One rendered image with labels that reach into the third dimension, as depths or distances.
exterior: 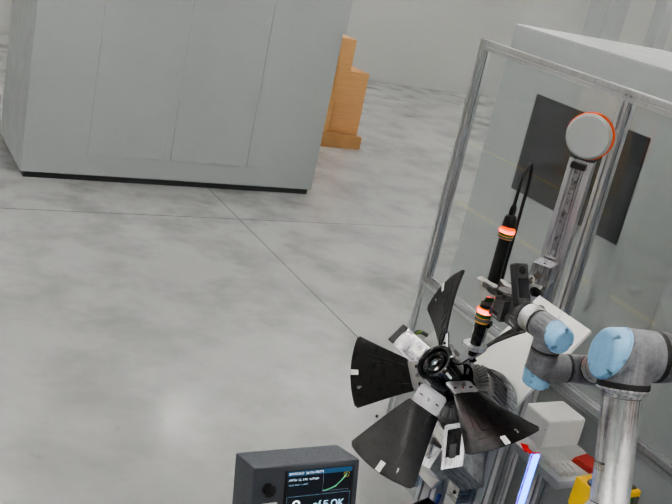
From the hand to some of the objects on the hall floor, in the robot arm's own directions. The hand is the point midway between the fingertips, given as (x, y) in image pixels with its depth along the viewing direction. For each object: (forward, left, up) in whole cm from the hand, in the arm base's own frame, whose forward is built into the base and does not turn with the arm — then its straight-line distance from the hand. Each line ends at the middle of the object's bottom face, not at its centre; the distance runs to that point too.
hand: (487, 277), depth 265 cm
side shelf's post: (+2, -55, -153) cm, 162 cm away
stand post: (+6, -34, -153) cm, 157 cm away
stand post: (+8, -11, -153) cm, 153 cm away
